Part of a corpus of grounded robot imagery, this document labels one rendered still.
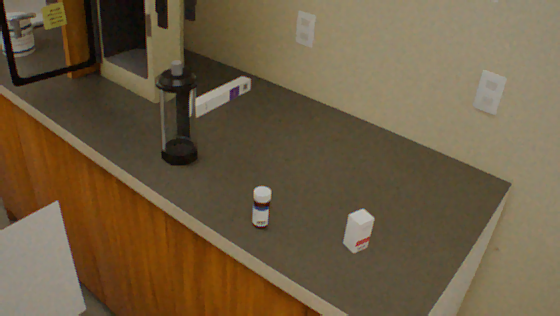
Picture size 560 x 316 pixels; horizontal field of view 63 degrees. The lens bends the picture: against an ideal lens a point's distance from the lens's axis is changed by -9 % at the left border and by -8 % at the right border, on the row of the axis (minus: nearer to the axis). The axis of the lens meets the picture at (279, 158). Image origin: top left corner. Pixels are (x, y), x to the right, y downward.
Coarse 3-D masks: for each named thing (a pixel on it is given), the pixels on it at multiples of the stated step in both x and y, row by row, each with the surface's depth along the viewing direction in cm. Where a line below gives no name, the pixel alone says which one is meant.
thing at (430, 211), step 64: (0, 64) 174; (192, 64) 183; (64, 128) 138; (128, 128) 141; (256, 128) 146; (320, 128) 149; (192, 192) 118; (320, 192) 122; (384, 192) 124; (448, 192) 125; (256, 256) 102; (320, 256) 103; (384, 256) 104; (448, 256) 105
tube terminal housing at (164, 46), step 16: (144, 0) 138; (176, 0) 144; (176, 16) 146; (160, 32) 144; (176, 32) 149; (160, 48) 147; (176, 48) 152; (112, 64) 162; (160, 64) 150; (112, 80) 166; (128, 80) 160; (144, 80) 154; (144, 96) 157
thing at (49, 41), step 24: (24, 0) 138; (48, 0) 143; (72, 0) 148; (24, 24) 141; (48, 24) 146; (72, 24) 152; (24, 48) 144; (48, 48) 150; (72, 48) 156; (24, 72) 148
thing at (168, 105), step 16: (160, 96) 118; (176, 96) 116; (192, 96) 119; (160, 112) 122; (176, 112) 118; (192, 112) 121; (176, 128) 121; (192, 128) 124; (176, 144) 124; (192, 144) 126
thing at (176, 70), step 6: (180, 60) 117; (174, 66) 115; (180, 66) 116; (162, 72) 118; (168, 72) 118; (174, 72) 116; (180, 72) 117; (186, 72) 118; (162, 78) 116; (168, 78) 115; (174, 78) 115; (180, 78) 115; (186, 78) 116; (192, 78) 117; (168, 84) 115; (174, 84) 115; (180, 84) 115; (186, 84) 116
